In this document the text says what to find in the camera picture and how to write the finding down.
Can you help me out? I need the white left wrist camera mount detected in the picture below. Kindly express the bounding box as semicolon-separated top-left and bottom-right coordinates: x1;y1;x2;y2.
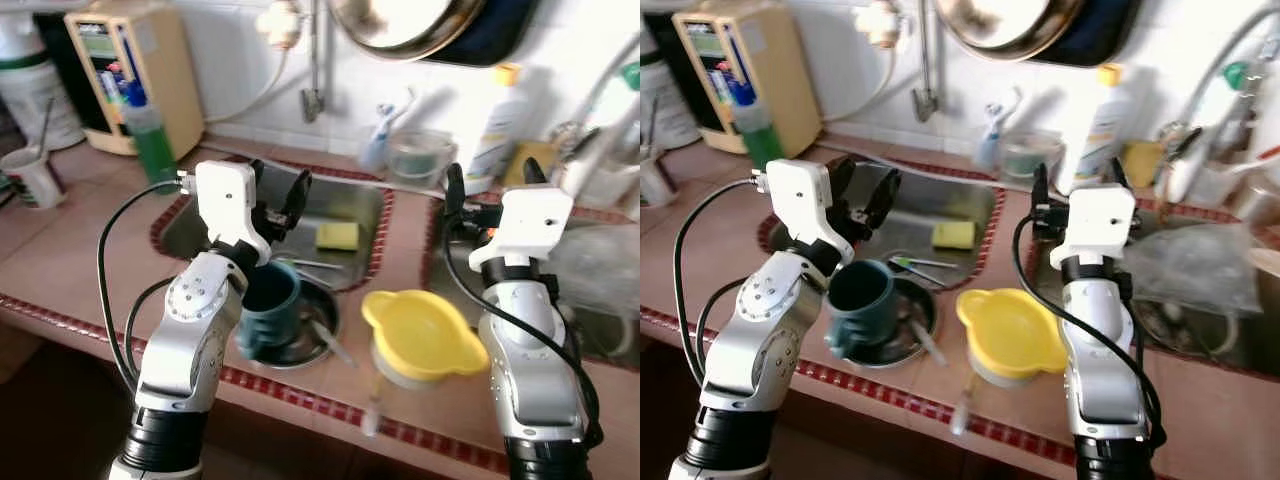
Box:
193;160;273;266
763;158;846;263

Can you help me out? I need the clear plastic bag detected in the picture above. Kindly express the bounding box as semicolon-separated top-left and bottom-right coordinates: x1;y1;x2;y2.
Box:
1125;222;1263;319
545;220;641;316

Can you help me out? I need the chrome gooseneck faucet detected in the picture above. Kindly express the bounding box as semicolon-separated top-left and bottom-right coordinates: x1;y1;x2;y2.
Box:
550;30;641;201
1155;5;1280;206

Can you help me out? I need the beige water ionizer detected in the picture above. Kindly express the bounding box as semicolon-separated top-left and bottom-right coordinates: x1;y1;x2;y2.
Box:
645;5;823;156
62;0;206;158

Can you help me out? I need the white hose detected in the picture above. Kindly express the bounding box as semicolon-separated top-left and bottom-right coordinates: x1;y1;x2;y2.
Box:
200;145;446;196
820;145;1036;196

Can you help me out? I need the clear toothbrush cup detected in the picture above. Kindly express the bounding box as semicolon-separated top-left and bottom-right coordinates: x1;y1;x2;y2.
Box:
358;125;393;173
975;125;1006;171

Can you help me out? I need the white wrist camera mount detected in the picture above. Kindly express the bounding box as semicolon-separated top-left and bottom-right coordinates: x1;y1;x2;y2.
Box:
193;160;273;266
1050;183;1138;271
763;158;846;263
468;183;574;273

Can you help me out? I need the thin white tube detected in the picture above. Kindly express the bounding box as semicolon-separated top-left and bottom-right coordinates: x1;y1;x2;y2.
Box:
820;45;901;126
205;45;291;126

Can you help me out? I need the steel sink basin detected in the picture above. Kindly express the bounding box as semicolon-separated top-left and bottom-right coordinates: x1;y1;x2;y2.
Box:
1025;195;1280;386
150;155;396;293
757;155;996;291
420;190;641;366

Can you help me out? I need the white detergent bottle yellow cap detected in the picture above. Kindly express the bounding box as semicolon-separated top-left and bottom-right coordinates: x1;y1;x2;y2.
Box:
1072;62;1136;196
465;62;531;196

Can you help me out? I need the mustard yellow sponge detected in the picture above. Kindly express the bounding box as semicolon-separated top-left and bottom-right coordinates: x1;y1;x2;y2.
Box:
500;140;556;188
1120;140;1166;188

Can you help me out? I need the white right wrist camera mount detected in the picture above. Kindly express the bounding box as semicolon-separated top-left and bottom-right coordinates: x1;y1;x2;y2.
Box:
1050;183;1138;271
468;183;574;273

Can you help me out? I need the small clear plastic bucket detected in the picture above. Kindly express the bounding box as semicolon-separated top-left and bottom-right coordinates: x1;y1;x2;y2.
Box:
385;128;456;191
1000;128;1066;183

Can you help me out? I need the green dish soap bottle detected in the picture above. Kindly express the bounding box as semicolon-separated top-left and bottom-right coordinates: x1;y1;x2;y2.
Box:
115;70;179;191
725;75;791;171

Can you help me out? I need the shiny steel wok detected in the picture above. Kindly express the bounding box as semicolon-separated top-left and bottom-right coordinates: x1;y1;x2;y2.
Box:
325;0;488;61
935;0;1091;61

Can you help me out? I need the brown base cabinet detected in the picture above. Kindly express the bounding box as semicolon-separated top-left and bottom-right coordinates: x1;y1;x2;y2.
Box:
640;320;1081;480
0;320;511;480

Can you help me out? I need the large white plastic container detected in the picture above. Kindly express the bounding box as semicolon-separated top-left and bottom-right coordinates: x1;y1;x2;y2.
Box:
640;50;701;151
0;15;86;151

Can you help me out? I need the white printed mug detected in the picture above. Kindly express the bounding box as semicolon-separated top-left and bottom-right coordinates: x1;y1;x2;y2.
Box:
0;148;66;209
640;150;681;208

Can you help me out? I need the white toothpaste tube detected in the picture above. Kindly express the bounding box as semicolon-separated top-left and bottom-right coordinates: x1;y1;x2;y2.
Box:
985;85;1026;141
375;85;421;141

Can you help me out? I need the white bottle green cap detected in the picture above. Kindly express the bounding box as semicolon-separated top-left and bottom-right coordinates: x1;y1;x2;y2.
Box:
590;60;641;161
1195;60;1256;161

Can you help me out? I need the shallow steel bowl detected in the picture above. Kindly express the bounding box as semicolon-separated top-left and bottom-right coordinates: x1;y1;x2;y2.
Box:
825;275;939;369
235;275;341;369

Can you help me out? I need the steel wall tap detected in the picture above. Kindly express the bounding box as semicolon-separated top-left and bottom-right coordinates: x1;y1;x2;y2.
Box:
910;0;941;123
300;0;329;123

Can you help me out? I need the white wall valve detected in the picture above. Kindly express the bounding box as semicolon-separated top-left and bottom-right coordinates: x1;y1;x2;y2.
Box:
255;0;306;51
865;0;916;51

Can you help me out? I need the teal ceramic mug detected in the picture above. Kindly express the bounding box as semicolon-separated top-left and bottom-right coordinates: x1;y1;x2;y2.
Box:
823;258;896;361
235;258;303;361

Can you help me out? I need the pale yellow sponge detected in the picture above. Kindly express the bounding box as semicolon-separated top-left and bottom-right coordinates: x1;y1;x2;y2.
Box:
930;220;976;251
316;220;361;251

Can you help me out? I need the translucent white lid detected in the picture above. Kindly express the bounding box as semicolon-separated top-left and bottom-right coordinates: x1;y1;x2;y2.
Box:
965;345;1011;391
372;345;426;391

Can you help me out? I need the cream drain spout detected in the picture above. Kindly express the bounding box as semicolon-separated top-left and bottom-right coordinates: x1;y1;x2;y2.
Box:
1245;245;1280;281

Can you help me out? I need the white utensil cup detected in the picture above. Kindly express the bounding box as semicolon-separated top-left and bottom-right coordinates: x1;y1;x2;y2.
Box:
565;160;626;206

